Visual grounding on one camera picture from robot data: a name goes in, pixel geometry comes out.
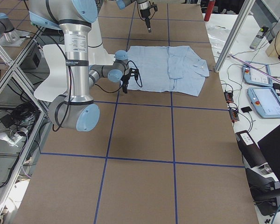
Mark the brown paper table cover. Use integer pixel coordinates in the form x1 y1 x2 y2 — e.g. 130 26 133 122
13 2 259 224

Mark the light blue button-up shirt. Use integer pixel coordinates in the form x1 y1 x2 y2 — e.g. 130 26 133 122
127 46 210 97

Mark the far blue teach pendant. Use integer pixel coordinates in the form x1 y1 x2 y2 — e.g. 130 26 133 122
243 61 273 87

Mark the red cylinder bottle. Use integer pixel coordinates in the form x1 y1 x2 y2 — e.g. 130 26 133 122
204 0 216 21

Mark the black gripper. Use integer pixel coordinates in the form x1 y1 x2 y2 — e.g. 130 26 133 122
121 76 130 93
140 8 152 32

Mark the black cable bundle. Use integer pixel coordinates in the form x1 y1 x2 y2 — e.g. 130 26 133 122
0 102 42 138

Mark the black monitor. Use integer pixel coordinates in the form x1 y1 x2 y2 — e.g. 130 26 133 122
258 125 280 182

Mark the grey aluminium frame post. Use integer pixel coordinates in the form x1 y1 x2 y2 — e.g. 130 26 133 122
214 0 255 73

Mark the blue teach pendant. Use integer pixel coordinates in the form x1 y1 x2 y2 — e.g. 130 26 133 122
247 87 280 119
243 61 273 87

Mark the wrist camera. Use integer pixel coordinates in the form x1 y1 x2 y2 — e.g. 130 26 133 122
148 3 158 12
128 68 140 82

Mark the grey spray bottle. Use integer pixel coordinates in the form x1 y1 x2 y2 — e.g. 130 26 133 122
249 25 270 49

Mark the orange circuit board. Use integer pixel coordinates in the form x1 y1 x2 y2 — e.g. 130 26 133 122
224 91 234 103

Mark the near blue teach pendant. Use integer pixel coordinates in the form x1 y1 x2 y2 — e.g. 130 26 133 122
247 87 280 119

